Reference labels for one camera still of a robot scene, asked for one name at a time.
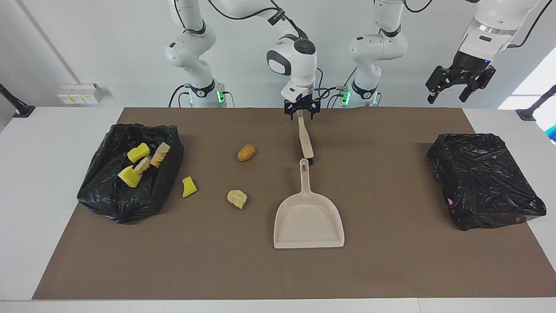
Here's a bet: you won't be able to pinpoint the black bag bin pink spot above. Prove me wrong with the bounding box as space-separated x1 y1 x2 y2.
427 133 547 231

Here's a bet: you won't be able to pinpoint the pale food lump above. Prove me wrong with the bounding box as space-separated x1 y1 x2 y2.
227 190 248 210

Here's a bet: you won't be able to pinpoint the brown table mat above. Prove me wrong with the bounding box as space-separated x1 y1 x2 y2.
32 107 556 300

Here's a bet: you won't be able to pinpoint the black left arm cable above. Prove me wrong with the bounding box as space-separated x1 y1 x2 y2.
316 0 548 108

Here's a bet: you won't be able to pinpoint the beige hand brush black bristles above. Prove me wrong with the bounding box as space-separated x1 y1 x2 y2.
297 110 314 166

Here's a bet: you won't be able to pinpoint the white wall socket box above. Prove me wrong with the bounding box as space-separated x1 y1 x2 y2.
56 83 104 105

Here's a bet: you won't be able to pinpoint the black stand foot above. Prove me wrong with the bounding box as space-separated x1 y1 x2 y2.
516 85 556 121
0 83 36 118

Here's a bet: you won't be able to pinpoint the beige plastic dustpan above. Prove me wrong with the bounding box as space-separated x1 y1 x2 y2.
273 158 345 249

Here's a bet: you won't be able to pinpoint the small curved yellow sponge piece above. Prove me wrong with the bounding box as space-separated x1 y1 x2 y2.
182 176 198 199

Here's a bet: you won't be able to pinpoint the open black bag-lined bin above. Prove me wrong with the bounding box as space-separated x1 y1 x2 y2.
77 123 185 224

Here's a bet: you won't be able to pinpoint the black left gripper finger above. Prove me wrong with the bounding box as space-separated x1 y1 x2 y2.
460 65 496 103
426 65 452 104

